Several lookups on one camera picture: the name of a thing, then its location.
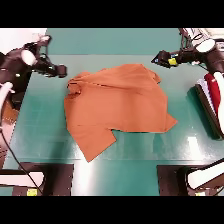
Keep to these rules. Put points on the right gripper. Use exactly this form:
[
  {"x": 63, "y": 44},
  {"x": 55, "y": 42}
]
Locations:
[{"x": 163, "y": 59}]

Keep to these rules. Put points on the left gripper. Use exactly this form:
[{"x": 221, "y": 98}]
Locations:
[{"x": 60, "y": 71}]

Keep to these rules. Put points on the orange shirt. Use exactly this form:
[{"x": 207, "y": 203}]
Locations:
[{"x": 116, "y": 103}]

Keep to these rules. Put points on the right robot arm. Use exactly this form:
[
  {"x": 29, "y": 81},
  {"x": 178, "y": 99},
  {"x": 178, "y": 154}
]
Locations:
[{"x": 213, "y": 57}]

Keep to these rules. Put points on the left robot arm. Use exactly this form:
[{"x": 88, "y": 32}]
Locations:
[{"x": 16, "y": 70}]

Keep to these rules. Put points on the white garment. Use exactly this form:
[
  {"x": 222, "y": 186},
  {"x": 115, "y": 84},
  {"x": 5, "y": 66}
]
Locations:
[{"x": 204, "y": 87}]

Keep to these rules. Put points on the red garment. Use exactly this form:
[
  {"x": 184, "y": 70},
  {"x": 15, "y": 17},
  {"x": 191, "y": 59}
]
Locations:
[{"x": 212, "y": 90}]

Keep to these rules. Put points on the dark green garment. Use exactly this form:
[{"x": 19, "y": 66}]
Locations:
[{"x": 205, "y": 113}]

